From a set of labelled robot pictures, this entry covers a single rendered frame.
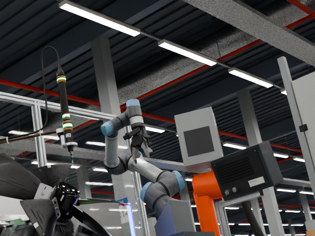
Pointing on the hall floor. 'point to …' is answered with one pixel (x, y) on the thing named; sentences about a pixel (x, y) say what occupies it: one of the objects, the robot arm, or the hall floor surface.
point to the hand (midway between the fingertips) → (141, 159)
